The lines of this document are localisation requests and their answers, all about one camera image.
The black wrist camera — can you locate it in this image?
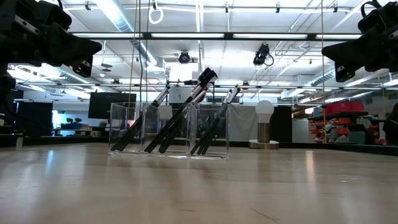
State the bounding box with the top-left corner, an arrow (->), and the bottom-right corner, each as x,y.
35,0 -> 73,31
357,1 -> 398,32

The white hanging cable loop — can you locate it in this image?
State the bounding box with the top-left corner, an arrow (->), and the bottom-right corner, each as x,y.
148,1 -> 164,26

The white cloth cover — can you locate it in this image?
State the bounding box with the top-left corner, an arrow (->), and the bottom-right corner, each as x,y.
229,104 -> 259,142

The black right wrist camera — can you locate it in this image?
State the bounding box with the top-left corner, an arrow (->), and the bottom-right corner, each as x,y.
357,1 -> 398,32

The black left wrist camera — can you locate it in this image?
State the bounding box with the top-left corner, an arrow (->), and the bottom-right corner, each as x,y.
35,0 -> 73,31

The black overhead frame bar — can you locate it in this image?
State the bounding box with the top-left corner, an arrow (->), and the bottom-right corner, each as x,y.
68,31 -> 363,40

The black overhead camera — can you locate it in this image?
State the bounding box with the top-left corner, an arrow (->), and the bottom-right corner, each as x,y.
178,50 -> 191,65

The silver ceiling duct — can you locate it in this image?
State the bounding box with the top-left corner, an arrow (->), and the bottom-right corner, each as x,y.
96,0 -> 158,66
310,68 -> 338,88

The black partition panel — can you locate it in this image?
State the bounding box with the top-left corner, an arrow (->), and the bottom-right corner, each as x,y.
17,101 -> 54,137

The shelf with red bins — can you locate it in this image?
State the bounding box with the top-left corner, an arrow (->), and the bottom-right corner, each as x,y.
307,101 -> 388,146

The black hanging cable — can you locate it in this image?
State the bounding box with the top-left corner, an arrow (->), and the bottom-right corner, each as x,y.
138,0 -> 144,105

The black cabinet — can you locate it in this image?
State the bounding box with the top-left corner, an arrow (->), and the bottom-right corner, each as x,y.
269,105 -> 294,143

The black monitor screen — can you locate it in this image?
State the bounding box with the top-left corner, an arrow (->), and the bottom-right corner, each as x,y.
88,91 -> 137,120

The black table edge rail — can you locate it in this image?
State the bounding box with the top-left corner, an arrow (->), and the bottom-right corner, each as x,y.
0,134 -> 398,157

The person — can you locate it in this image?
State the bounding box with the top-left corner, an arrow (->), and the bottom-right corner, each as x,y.
382,102 -> 398,146

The black background rig frame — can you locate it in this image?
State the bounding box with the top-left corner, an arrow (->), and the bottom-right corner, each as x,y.
165,80 -> 216,105

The clear acrylic three-compartment organizer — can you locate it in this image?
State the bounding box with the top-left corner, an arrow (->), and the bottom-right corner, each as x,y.
108,101 -> 230,160

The black comb head makeup brush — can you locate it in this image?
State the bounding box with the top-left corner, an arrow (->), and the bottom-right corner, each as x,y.
143,67 -> 219,154

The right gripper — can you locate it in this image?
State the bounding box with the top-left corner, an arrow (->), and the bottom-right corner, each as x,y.
321,17 -> 398,83

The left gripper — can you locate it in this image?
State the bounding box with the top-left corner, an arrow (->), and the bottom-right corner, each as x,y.
0,0 -> 103,79

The blue planter with plants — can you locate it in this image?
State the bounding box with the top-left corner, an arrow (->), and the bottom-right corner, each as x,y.
60,117 -> 84,130

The white bulb brass table lamp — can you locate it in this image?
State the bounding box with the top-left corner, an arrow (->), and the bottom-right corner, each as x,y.
248,100 -> 280,150

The white paper sheet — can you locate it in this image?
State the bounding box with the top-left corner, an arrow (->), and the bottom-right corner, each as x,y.
159,105 -> 174,121

